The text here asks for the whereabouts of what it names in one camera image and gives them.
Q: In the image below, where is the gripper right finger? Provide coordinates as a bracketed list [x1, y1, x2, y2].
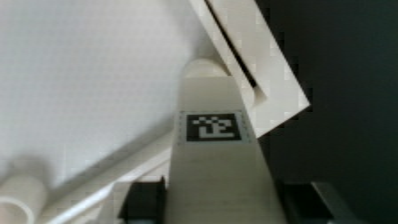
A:
[277, 181, 362, 224]

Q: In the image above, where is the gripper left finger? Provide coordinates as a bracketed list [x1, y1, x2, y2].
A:
[97, 178, 166, 224]

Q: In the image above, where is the white desk leg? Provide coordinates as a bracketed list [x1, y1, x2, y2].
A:
[165, 59, 287, 224]

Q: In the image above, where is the white desk top tray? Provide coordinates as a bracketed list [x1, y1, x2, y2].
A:
[0, 0, 262, 224]

